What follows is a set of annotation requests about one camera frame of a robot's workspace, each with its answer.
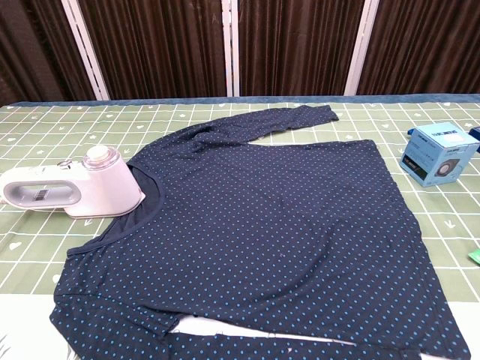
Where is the white partition post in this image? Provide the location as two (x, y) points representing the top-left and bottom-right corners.
(222, 0), (242, 98)
(61, 0), (110, 101)
(342, 0), (380, 97)

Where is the dark brown pleated curtain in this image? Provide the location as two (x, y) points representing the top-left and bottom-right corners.
(0, 0), (480, 108)

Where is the white handheld iron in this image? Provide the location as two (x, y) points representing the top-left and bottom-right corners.
(1, 145), (147, 219)

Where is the green checked tablecloth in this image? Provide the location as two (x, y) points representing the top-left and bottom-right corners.
(0, 96), (480, 360)

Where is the navy polka dot shirt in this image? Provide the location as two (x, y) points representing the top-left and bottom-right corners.
(48, 104), (472, 360)

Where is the light blue small box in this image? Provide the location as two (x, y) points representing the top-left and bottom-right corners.
(398, 122), (480, 188)

